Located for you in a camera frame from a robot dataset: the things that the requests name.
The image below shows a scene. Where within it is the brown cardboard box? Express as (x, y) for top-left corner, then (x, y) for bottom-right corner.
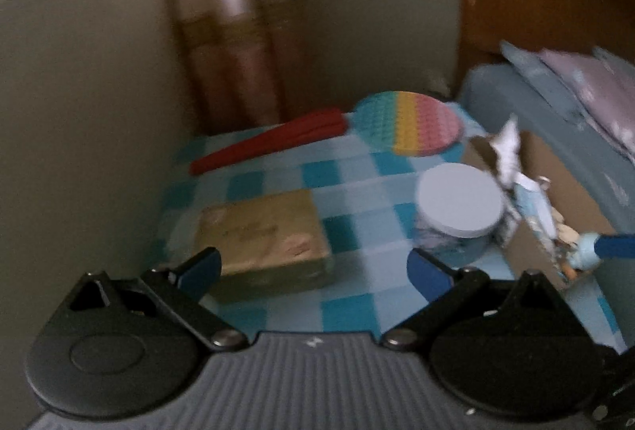
(461, 130), (622, 293)

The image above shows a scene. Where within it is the gold flat box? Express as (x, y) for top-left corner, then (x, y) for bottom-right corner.
(195, 189), (332, 298)

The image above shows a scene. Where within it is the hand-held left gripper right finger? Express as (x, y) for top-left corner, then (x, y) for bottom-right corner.
(381, 248), (571, 352)

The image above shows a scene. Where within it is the round rainbow bubble mat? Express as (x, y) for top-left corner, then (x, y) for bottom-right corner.
(352, 90), (466, 158)

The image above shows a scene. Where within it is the blue floral pillow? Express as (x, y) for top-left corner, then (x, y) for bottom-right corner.
(498, 40), (587, 121)

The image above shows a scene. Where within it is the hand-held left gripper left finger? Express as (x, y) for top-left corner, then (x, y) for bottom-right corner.
(67, 246), (250, 352)

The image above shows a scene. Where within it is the blue checkered tablecloth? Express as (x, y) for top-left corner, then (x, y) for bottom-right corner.
(158, 107), (627, 352)

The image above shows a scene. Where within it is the jar with white lid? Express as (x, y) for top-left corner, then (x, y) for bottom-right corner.
(414, 162), (506, 258)

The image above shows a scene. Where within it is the pink patterned curtain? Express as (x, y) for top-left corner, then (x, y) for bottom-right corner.
(149, 0), (309, 134)

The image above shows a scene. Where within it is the white tissue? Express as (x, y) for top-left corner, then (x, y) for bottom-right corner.
(486, 113), (525, 193)

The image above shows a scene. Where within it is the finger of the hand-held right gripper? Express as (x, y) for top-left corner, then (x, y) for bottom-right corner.
(594, 234), (635, 260)

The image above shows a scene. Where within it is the red folded cloth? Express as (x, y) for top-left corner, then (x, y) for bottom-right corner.
(190, 109), (349, 176)

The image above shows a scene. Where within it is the crumpled brown paper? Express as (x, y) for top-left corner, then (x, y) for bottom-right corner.
(552, 208), (579, 253)

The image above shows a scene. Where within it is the bed with blue sheet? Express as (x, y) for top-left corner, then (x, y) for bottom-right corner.
(455, 62), (635, 354)

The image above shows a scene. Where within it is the light blue soft toy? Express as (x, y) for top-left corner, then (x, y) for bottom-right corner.
(562, 232), (604, 283)

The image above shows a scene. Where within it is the purple floral quilt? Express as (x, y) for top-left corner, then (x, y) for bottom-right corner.
(538, 46), (635, 159)

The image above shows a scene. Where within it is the stack of blue face masks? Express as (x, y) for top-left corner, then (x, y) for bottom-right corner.
(513, 179), (559, 240)

